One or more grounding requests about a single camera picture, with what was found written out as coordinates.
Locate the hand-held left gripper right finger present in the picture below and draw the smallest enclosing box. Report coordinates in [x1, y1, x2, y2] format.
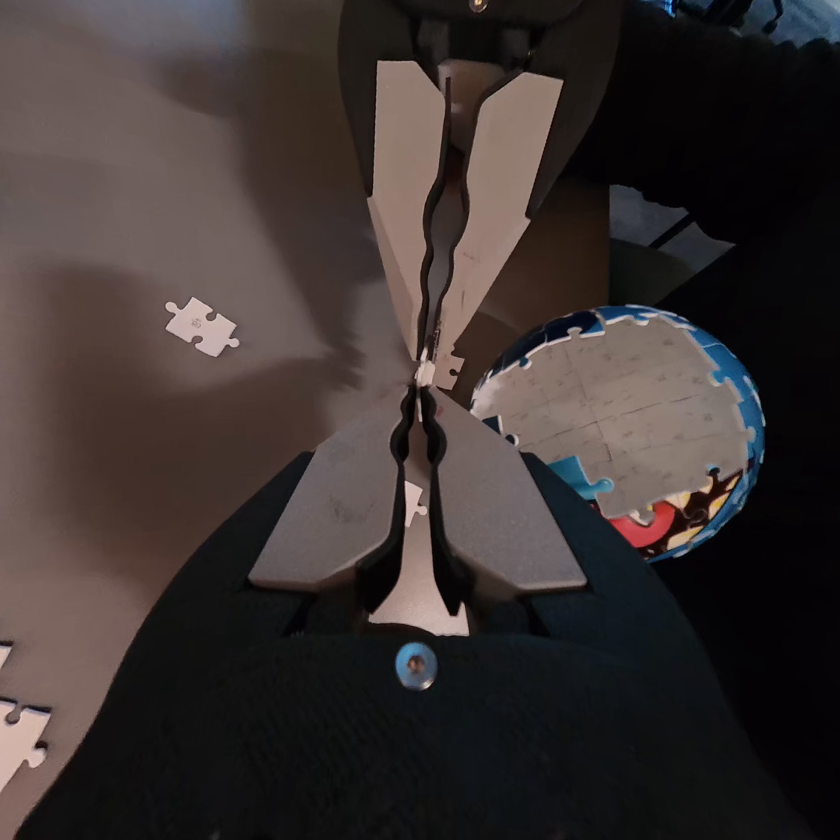
[420, 387, 588, 618]

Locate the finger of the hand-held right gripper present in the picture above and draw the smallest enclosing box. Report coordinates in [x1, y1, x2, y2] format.
[428, 71, 565, 358]
[365, 59, 455, 362]

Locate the blue puzzle ball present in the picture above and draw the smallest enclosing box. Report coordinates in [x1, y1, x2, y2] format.
[469, 304, 767, 565]

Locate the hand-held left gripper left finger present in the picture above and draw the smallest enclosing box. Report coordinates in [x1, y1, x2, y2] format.
[248, 385, 420, 614]

